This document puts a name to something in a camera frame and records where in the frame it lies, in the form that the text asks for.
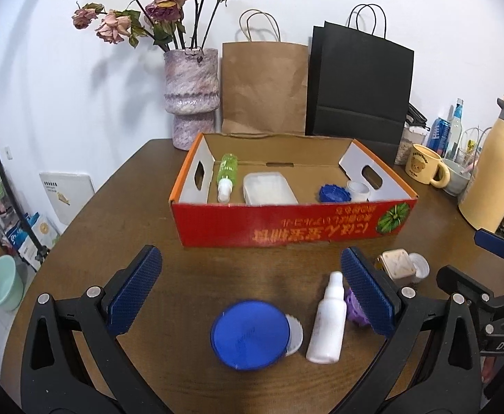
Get blue round lid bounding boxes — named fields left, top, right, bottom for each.
left=210, top=300, right=291, bottom=372

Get blue drink can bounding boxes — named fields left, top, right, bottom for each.
left=430, top=116, right=452, bottom=156

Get black light stand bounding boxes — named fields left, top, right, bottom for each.
left=0, top=0, right=50, bottom=264

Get white ridged lid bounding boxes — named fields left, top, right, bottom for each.
left=408, top=252, right=430, bottom=283

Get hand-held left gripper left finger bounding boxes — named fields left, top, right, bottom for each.
left=20, top=245, right=167, bottom=414

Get small white cup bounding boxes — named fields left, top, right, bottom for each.
left=346, top=181, right=371, bottom=203

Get clear bottle with blue cap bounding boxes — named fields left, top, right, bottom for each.
left=446, top=98, right=465, bottom=160

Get brown paper bag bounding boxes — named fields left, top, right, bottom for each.
left=222, top=9, right=310, bottom=135

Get purple ridged lid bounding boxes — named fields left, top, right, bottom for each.
left=343, top=289, right=371, bottom=327

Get glass jar with clip lid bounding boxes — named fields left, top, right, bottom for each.
left=395, top=103, right=429, bottom=167

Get green spray bottle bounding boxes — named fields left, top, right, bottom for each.
left=216, top=153, right=240, bottom=203

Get person's right hand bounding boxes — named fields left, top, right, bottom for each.
left=481, top=355, right=499, bottom=397

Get black paper bag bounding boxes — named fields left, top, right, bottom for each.
left=305, top=3, right=415, bottom=167

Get grey cup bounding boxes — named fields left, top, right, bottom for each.
left=442, top=158, right=477, bottom=196

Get white round cap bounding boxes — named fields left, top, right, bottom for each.
left=283, top=315, right=304, bottom=357

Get translucent plastic box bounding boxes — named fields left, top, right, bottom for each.
left=242, top=171, right=299, bottom=205

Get green plastic basin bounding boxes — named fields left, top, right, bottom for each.
left=0, top=254, right=24, bottom=311

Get yellow thermos jug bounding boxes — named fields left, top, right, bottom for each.
left=458, top=93, right=504, bottom=234

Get yellow bear mug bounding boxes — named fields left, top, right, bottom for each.
left=405, top=144, right=451, bottom=188

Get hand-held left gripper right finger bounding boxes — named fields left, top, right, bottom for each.
left=340, top=246, right=487, bottom=414

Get blue ridged lid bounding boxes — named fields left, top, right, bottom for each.
left=319, top=184, right=352, bottom=203

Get blue and white cartons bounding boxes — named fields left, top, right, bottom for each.
left=4, top=211, right=61, bottom=272

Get white flat carton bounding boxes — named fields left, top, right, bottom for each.
left=39, top=171, right=95, bottom=227

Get pink marbled vase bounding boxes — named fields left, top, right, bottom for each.
left=163, top=48, right=220, bottom=151

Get white square jar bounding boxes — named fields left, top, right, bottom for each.
left=379, top=249, right=417, bottom=286

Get metal wire rack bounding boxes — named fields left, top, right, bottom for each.
left=456, top=126, right=494, bottom=169

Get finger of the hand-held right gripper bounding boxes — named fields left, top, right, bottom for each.
left=474, top=229, right=504, bottom=264
left=436, top=265, right=504, bottom=324

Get red cardboard box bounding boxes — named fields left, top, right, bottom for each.
left=169, top=132, right=420, bottom=248

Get white spray bottle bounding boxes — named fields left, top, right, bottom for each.
left=306, top=271, right=348, bottom=364

